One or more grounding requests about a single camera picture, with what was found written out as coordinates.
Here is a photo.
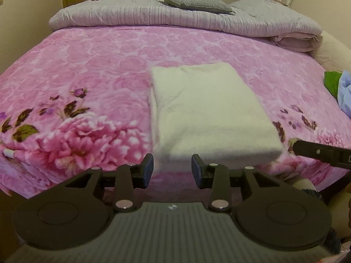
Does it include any white knit sweater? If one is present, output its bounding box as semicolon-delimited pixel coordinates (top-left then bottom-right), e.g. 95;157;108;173
150;62;283;172

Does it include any light blue shirt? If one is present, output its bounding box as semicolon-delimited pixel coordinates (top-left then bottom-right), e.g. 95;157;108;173
337;70;351;117

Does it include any green knit garment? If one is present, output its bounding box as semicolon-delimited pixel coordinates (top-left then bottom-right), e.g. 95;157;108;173
324;71;342;100

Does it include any pink floral bed blanket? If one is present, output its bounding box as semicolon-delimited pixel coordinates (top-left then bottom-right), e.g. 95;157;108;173
1;26;350;198

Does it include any cream padded headboard cushion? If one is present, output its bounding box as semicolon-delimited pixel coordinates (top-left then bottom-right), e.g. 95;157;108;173
313;31;351;73

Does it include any mauve folded blanket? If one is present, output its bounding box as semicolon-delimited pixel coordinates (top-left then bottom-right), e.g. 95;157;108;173
269;32;322;53

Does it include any striped grey folded quilt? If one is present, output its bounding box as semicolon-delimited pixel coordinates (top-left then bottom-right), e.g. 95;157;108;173
49;0;322;37

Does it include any grey textured pillow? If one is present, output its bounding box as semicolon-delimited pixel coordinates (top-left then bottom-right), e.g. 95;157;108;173
163;0;233;14

